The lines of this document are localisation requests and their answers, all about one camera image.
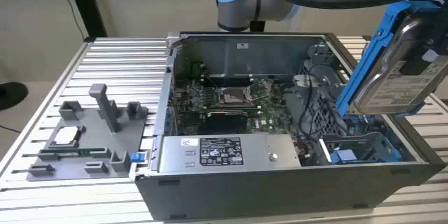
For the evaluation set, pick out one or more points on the green RAM stick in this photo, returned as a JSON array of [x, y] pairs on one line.
[[80, 151]]

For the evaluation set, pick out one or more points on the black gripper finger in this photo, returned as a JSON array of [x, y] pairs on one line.
[[418, 68]]

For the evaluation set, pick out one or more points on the black metal post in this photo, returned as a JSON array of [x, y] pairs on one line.
[[90, 6]]

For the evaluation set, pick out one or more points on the hard disk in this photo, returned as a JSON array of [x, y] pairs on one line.
[[382, 87]]

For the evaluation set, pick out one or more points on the black round stand base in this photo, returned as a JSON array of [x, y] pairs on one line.
[[12, 95]]

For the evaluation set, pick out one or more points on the silver CPU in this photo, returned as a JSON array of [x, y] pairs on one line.
[[67, 135]]

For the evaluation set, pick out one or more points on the grey metal disk bay cage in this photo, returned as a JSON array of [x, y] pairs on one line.
[[322, 98]]

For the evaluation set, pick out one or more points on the silver power supply unit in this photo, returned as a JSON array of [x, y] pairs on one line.
[[175, 155]]

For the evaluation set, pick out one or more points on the grey parts rack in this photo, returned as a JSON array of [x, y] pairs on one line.
[[95, 134]]

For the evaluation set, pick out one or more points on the black graphics card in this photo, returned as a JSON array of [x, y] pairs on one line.
[[226, 121]]

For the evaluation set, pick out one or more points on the CPU socket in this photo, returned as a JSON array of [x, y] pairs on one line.
[[234, 95]]

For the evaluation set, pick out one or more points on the grey open PC case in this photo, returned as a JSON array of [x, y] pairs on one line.
[[244, 195]]

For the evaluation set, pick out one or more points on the blue case latch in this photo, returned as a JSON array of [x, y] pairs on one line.
[[138, 157]]

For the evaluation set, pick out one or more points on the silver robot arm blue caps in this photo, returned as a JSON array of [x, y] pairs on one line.
[[244, 6]]

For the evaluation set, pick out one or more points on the green motherboard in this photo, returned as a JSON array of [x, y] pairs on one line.
[[272, 113]]

